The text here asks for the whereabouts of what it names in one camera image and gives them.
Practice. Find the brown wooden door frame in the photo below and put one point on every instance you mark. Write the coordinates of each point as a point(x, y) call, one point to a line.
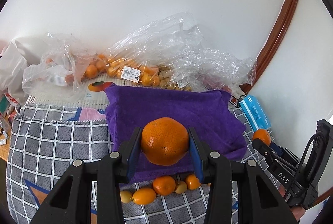
point(274, 40)

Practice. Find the clear bag with label kumquats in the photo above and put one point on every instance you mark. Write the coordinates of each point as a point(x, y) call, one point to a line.
point(157, 46)

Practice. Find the white plastic bag left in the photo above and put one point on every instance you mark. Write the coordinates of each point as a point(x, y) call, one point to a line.
point(16, 56)

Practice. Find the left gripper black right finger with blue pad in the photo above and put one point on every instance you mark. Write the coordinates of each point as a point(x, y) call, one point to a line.
point(258, 199)

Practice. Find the crumpled clear bag right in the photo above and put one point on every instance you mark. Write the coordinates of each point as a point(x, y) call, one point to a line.
point(204, 69)

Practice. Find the round orange tangerine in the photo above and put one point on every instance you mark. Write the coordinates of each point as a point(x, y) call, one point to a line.
point(164, 185)

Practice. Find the person's hand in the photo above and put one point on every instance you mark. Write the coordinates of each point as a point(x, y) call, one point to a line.
point(298, 211)

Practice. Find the grey checked blanket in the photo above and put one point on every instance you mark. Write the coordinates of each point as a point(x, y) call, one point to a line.
point(46, 139)

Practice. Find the oval orange kumquat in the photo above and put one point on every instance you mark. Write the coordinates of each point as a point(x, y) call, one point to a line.
point(144, 196)

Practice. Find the large orange mandarin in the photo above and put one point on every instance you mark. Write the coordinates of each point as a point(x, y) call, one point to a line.
point(164, 141)

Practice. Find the blue tissue packet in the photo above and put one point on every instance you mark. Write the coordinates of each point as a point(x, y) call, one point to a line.
point(255, 113)

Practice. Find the clear bag of oranges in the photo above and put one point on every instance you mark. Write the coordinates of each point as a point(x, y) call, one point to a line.
point(63, 67)

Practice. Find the white fruit carton box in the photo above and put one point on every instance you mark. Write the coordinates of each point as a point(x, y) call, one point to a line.
point(90, 95)

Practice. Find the yellow-green small fruit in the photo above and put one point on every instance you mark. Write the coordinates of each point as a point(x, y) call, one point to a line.
point(126, 196)

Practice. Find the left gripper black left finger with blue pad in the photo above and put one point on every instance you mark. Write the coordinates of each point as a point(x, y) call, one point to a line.
point(69, 201)

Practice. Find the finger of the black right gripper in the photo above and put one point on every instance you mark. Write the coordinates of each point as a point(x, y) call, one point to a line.
point(276, 165)

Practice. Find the purple towel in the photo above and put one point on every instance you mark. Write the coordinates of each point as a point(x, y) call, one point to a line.
point(130, 107)

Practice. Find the small orange tangerine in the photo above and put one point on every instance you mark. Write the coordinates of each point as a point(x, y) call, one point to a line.
point(192, 182)

